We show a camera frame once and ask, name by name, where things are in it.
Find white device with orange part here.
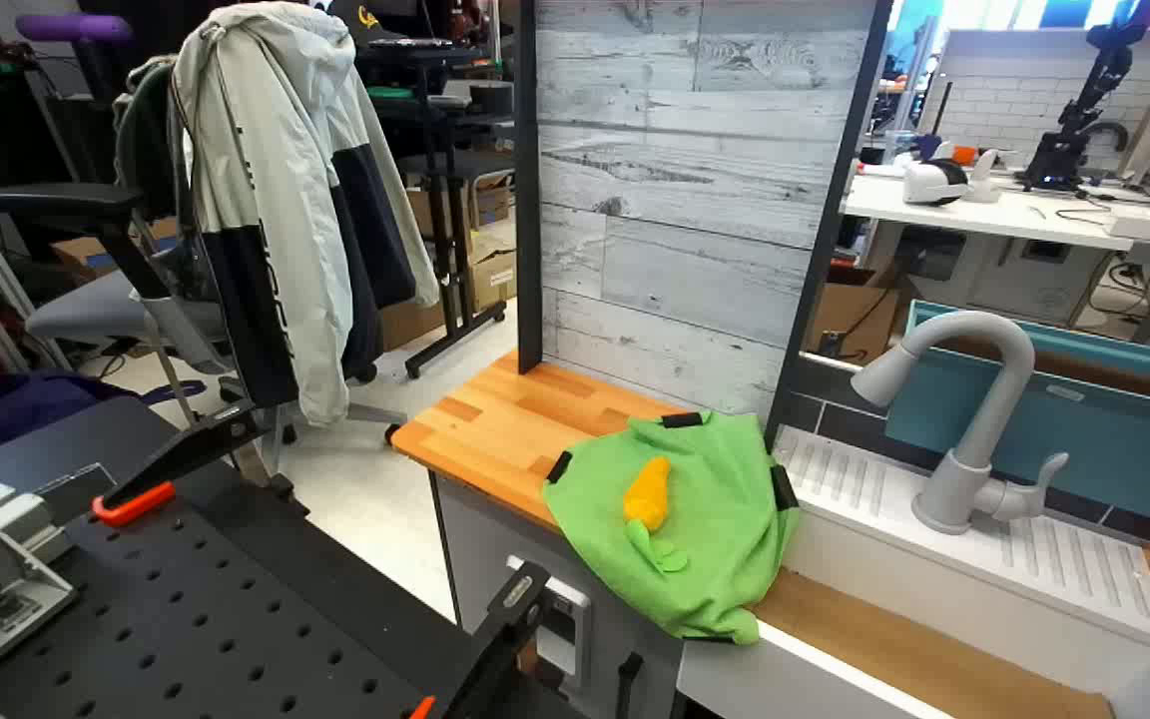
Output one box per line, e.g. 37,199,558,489
897,143,1005,207

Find black bar clamp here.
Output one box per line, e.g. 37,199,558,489
429,553,592,719

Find grey office chair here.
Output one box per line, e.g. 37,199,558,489
0,53,249,403

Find black perforated workbench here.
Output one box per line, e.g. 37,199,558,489
0,394,507,719

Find white sink drainboard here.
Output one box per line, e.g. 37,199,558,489
775,421,1150,656

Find grey kitchen faucet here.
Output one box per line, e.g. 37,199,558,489
845,306,1073,537

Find white lab table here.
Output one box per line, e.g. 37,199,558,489
839,163,1150,264

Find teal panel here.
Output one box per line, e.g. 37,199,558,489
883,298,1150,531

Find orange carrot plush toy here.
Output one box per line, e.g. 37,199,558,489
614,453,694,577

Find grey wood backsplash panel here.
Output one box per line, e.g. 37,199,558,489
533,0,880,421

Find purple padded seat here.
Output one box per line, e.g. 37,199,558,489
13,13,135,46

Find green towel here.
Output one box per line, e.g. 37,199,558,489
538,407,801,649

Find white and navy jacket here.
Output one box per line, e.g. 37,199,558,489
168,0,445,431

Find black clamp with orange handle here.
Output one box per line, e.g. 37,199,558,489
87,403,274,531

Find brown cardboard box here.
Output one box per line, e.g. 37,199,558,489
807,271,908,367

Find white counter cabinet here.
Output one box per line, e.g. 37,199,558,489
429,469,792,719

